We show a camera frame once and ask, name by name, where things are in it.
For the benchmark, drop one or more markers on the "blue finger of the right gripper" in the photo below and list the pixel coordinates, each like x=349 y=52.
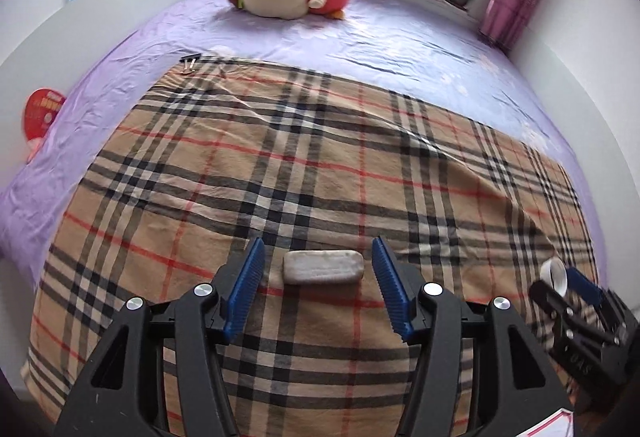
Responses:
x=587 y=290
x=548 y=300

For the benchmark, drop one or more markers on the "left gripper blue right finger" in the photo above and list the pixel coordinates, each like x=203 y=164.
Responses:
x=397 y=299

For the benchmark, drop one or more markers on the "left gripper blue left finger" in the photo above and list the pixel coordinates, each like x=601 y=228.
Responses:
x=247 y=277

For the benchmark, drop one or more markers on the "white round lid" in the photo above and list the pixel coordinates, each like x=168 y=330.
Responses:
x=553 y=273

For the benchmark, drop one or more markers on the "grey oblong eraser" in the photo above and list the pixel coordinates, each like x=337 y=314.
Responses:
x=342 y=266

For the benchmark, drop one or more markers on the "plaid beige blanket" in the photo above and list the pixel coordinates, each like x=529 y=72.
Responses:
x=303 y=160

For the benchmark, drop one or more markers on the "black binder clip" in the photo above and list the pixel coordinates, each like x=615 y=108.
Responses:
x=188 y=63

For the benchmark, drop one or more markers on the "red round hand fan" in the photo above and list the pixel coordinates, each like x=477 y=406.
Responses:
x=40 y=112

